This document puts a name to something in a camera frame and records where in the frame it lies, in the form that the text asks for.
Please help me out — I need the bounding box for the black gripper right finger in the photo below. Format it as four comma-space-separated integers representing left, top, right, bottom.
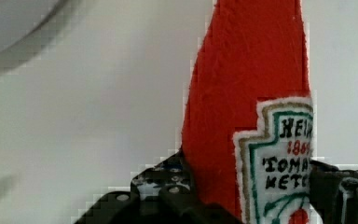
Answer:
310, 161, 358, 224

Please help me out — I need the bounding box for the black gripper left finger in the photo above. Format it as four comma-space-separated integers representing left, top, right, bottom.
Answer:
75, 151, 242, 224

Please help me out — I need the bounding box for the red felt ketchup bottle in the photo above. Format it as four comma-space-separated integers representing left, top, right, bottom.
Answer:
182, 0, 313, 224

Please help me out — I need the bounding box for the round grey plate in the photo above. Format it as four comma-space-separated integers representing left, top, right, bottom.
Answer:
0, 0, 67, 53

